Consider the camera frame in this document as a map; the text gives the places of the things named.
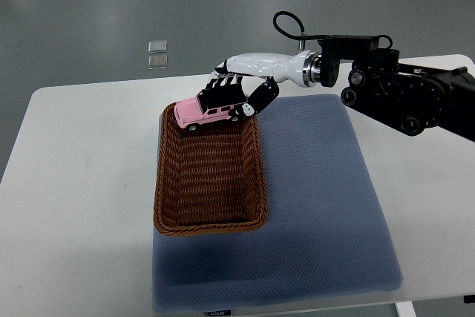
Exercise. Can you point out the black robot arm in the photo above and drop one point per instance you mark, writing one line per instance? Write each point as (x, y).
(404, 97)

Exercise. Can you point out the white table leg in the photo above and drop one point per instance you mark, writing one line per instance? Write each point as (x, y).
(405, 309)

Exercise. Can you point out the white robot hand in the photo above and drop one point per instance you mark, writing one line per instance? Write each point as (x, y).
(303, 69)

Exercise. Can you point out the blue-grey textured mat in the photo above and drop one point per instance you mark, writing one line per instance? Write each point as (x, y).
(325, 235)

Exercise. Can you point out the pink toy car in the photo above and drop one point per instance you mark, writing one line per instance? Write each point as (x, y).
(190, 115)

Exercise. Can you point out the brown wicker basket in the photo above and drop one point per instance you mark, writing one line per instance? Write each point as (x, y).
(211, 180)

